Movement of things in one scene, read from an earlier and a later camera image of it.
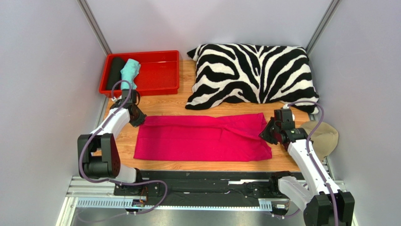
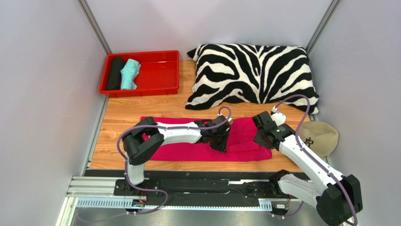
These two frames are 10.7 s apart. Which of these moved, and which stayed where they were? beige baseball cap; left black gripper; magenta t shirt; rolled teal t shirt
Moved: left black gripper
Stayed: magenta t shirt; beige baseball cap; rolled teal t shirt
